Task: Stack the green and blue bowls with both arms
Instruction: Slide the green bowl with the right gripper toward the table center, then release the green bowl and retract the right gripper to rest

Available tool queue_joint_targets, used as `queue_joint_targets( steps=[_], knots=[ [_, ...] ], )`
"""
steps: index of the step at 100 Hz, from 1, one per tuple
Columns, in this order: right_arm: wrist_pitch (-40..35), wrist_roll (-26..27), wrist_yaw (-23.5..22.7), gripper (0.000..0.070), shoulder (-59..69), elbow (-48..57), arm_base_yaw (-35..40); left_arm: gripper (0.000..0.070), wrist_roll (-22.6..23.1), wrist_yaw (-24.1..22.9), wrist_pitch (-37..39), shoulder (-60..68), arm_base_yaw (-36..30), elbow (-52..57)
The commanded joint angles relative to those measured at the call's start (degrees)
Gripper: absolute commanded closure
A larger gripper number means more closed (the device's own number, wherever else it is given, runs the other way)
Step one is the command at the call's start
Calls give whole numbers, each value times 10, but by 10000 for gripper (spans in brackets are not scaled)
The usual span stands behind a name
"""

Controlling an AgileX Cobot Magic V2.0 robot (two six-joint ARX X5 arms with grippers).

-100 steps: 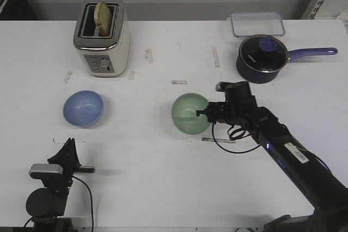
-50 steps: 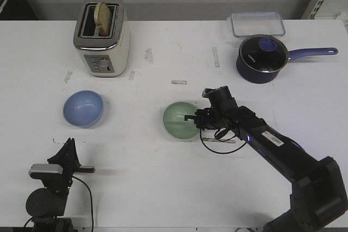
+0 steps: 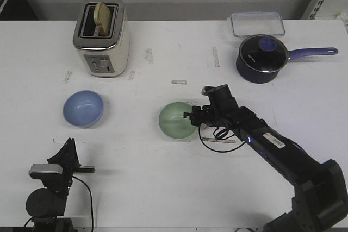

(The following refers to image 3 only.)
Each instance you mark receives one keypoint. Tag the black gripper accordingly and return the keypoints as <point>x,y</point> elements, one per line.
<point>70,164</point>
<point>217,114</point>

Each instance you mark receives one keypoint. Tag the green plastic bowl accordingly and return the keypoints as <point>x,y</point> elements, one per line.
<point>172,121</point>

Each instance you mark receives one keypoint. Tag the blue plastic bowl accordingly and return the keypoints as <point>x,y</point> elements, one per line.
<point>83,108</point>

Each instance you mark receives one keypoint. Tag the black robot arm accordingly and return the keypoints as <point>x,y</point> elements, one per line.
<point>46,205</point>
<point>144,180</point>

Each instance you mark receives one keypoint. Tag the dark blue saucepan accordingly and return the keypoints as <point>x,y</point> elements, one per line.
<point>261,78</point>

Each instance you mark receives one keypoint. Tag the glass saucepan lid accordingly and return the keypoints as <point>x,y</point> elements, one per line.
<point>263,53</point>

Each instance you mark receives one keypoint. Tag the clear plastic food container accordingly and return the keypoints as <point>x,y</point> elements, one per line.
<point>257,22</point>

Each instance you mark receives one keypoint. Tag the cream two-slot toaster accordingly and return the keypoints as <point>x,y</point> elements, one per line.
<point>103,56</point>

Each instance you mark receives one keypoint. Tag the slice of toast bread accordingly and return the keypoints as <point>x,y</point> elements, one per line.
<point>102,18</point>

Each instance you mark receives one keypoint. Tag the black box at corner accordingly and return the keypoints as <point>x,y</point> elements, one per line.
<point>17,10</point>

